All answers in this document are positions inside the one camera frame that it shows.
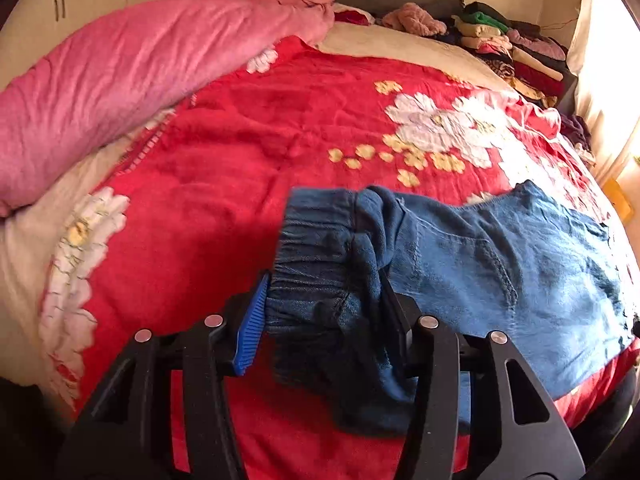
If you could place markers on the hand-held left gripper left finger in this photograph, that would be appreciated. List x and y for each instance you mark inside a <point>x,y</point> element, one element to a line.
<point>251,317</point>

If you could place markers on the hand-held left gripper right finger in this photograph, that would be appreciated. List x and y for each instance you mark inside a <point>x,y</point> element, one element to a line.
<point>400,320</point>

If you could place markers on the blue denim pants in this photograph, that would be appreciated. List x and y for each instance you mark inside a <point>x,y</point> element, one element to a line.
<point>480,280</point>

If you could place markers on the red floral blanket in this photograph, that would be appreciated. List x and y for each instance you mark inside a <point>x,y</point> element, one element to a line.
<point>260,135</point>

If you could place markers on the yellow box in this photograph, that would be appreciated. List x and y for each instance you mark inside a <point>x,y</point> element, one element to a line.
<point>620,200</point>

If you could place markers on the dark purple cloth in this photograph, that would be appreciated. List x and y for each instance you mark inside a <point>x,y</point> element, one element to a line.
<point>575,130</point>

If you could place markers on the pink quilt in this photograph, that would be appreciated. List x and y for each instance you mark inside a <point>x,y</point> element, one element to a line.
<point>125,75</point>

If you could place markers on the beige bed sheet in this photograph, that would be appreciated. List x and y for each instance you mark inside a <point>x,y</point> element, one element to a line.
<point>400,46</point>

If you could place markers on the pile of folded clothes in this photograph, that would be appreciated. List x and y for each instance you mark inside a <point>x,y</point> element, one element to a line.
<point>515,50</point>

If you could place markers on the pink fluffy garment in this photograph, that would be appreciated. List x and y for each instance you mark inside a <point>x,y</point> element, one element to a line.
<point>415,17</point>

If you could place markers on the dark red cloth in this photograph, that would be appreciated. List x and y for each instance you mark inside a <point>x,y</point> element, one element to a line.
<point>352,16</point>

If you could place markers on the pale curtain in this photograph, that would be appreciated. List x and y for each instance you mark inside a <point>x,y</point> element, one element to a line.
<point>610,60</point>

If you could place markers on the cream wardrobe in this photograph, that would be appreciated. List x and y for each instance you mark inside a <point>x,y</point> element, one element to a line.
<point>70,0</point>

